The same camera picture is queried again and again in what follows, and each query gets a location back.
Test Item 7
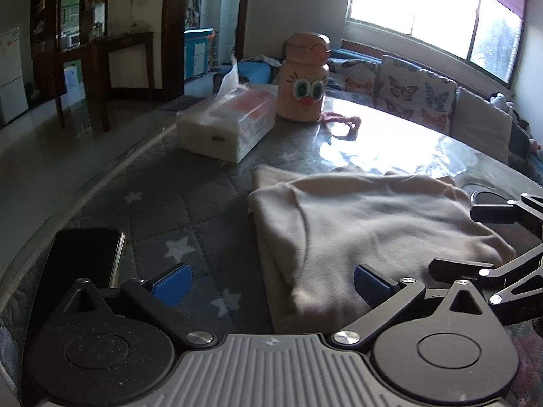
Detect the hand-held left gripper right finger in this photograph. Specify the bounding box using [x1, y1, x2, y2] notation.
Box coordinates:
[333, 263, 498, 346]

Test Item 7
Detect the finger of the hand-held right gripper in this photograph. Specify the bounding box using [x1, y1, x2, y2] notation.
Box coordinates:
[428, 248, 543, 306]
[470, 193, 543, 242]

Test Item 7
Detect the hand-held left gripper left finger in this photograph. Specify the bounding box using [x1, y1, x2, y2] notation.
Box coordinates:
[63, 262, 219, 348]

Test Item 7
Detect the cream knit garment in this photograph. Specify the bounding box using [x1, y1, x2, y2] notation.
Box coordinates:
[247, 164, 516, 335]

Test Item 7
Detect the round dark turntable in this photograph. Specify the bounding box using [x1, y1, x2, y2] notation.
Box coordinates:
[472, 190, 516, 206]

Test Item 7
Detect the plain beige pillow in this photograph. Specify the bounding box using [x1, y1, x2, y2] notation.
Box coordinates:
[450, 87, 514, 164]

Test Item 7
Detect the black smartphone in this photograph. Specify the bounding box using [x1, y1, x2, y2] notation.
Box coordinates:
[32, 228, 127, 327]

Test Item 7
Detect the white plush toy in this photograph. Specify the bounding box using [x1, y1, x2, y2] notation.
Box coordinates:
[490, 92, 516, 113]

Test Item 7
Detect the butterfly print pillow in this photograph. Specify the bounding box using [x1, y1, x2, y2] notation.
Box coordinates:
[329, 57, 378, 104]
[373, 54, 459, 130]

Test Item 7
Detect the white tissue pack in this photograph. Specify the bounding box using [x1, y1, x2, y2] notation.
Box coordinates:
[176, 61, 278, 164]

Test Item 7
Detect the pink cartoon face bottle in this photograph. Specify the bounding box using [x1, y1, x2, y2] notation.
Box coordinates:
[276, 32, 332, 123]

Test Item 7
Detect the blue cushion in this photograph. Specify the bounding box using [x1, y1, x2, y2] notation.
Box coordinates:
[235, 61, 274, 83]

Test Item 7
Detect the blue white box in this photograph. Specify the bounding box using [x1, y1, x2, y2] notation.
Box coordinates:
[63, 61, 86, 94]

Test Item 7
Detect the blue cabinet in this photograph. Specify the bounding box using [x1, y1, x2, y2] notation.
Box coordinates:
[183, 27, 215, 79]

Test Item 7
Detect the grey crumpled cloth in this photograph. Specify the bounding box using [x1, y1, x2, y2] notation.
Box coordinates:
[242, 54, 283, 67]

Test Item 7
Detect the dark wooden console table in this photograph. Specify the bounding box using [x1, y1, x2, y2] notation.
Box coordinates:
[53, 31, 157, 133]

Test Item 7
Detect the white fridge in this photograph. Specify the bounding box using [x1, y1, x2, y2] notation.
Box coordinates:
[0, 26, 30, 125]

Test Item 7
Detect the dark wooden display cabinet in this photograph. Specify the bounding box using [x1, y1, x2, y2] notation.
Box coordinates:
[30, 0, 113, 58]

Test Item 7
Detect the pink bottle strap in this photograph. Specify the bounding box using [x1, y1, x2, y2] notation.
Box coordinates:
[319, 110, 363, 138]

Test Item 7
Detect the dark wooden door frame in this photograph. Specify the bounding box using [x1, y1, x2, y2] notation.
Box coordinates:
[161, 0, 253, 94]

